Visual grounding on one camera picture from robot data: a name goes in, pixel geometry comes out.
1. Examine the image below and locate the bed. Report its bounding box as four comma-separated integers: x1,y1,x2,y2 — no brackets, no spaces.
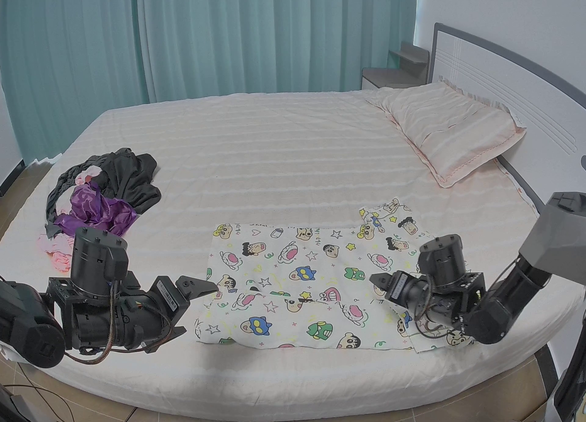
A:
0,22,586,422

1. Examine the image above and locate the pile of clothes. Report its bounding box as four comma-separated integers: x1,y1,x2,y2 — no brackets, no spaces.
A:
37,148,162,274

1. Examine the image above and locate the grey white bedside table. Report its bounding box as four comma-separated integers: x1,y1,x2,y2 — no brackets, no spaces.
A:
362,41,430,91

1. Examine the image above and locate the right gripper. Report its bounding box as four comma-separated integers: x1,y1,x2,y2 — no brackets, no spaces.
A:
369,270,436,316

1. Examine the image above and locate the white printed pyjama top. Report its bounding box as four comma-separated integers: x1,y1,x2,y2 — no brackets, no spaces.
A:
194,198,477,355

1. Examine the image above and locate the blue-green curtain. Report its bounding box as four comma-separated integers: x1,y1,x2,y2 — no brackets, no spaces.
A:
0,0,419,165

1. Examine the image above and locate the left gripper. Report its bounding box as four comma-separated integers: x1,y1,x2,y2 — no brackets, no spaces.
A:
114,275,219,353

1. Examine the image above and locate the pale pink pillow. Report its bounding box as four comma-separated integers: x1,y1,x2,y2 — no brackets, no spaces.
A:
366,81,527,189

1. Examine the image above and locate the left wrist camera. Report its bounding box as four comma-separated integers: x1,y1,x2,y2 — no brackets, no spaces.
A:
120,269,145,295

